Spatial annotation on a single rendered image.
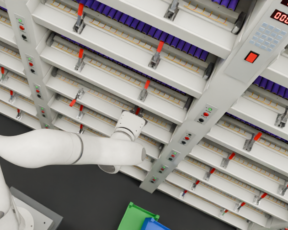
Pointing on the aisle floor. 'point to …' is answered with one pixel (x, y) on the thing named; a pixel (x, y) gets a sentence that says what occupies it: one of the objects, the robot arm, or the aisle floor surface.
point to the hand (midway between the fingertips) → (138, 109)
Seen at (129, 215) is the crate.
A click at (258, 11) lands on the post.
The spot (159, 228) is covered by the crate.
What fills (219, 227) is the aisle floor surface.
